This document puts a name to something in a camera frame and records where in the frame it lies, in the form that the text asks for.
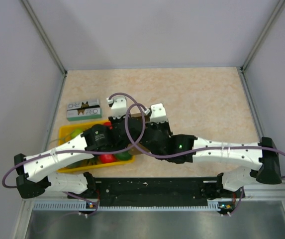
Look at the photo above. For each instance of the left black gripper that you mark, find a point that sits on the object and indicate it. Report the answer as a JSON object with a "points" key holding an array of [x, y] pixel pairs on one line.
{"points": [[114, 121]]}

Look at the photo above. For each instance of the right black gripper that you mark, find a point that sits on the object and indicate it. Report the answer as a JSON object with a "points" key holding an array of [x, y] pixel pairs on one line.
{"points": [[154, 125]]}

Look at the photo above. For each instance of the brown cardboard box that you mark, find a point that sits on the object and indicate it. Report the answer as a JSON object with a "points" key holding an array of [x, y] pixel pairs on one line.
{"points": [[134, 151]]}

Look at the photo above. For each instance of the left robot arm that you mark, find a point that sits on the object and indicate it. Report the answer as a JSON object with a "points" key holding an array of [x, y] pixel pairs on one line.
{"points": [[37, 174]]}

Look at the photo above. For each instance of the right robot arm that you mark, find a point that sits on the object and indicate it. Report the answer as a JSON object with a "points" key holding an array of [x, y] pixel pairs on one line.
{"points": [[257, 162]]}

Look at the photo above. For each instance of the green toothpaste box front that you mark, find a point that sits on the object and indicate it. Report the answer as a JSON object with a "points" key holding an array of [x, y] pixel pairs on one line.
{"points": [[84, 114]]}

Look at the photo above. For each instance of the red apple back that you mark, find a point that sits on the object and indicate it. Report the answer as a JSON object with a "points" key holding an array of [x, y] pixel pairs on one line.
{"points": [[108, 125]]}

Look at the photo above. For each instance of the red apple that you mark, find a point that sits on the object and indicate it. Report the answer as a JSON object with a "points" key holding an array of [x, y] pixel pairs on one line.
{"points": [[108, 125], [107, 158]]}

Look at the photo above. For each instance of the green lime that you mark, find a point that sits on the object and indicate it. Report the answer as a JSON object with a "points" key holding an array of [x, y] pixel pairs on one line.
{"points": [[123, 156]]}

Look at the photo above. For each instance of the red apple front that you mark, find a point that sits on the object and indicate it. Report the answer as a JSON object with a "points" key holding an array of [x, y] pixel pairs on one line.
{"points": [[107, 158]]}

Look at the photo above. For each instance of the green leafy vegetable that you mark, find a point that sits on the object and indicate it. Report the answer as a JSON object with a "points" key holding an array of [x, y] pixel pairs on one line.
{"points": [[90, 162]]}

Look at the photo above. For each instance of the green pear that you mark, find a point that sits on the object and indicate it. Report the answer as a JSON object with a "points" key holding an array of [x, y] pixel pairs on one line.
{"points": [[76, 132]]}

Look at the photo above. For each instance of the yellow plastic tray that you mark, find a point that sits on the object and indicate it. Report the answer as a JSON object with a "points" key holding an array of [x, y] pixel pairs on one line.
{"points": [[64, 136]]}

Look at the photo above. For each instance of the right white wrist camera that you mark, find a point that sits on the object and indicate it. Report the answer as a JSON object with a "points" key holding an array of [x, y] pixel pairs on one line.
{"points": [[156, 113]]}

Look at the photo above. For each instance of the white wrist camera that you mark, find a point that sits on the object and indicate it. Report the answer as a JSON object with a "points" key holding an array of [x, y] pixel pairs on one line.
{"points": [[118, 106], [156, 113]]}

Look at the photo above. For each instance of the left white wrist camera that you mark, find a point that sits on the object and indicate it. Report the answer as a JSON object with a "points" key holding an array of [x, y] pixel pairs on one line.
{"points": [[118, 106]]}

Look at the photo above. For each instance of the left aluminium frame post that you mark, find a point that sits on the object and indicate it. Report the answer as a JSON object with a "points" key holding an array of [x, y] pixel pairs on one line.
{"points": [[43, 35]]}

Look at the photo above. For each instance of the aluminium frame post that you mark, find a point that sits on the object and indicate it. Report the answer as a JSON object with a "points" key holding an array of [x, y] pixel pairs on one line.
{"points": [[43, 35], [279, 7]]}

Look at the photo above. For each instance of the right aluminium frame post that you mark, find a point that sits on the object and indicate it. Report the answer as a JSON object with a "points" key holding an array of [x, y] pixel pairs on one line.
{"points": [[279, 7]]}

